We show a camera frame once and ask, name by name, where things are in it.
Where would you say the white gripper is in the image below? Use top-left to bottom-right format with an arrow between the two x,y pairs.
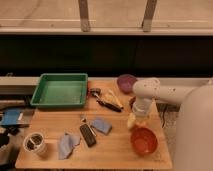
127,98 -> 152,130

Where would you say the yellow red apple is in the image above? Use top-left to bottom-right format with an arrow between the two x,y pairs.
135,121 -> 147,128

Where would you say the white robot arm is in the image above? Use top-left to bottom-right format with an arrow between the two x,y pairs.
127,78 -> 213,171

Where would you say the red bowl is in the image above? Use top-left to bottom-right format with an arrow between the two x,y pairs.
130,127 -> 158,156

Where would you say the purple bowl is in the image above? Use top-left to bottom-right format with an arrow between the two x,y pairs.
117,74 -> 137,94

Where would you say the dark red grape bunch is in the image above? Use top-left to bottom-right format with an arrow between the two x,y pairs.
129,96 -> 136,109

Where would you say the blue sponge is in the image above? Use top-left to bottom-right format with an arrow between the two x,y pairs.
91,118 -> 112,135

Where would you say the yellow banana toy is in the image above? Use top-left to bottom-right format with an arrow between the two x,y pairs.
105,90 -> 123,109

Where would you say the black remote control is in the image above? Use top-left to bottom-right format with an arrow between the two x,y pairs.
80,124 -> 96,147

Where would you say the small metal clip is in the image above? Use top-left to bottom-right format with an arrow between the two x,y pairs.
80,114 -> 86,123

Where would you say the light blue cloth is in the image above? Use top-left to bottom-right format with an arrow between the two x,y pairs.
58,133 -> 81,160

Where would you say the green plastic tray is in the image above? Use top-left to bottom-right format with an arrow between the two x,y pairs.
30,73 -> 88,108

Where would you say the blue box device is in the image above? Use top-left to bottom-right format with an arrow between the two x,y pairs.
0,108 -> 34,127

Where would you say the black handled brush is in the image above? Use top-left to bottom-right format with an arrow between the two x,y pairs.
90,88 -> 121,112

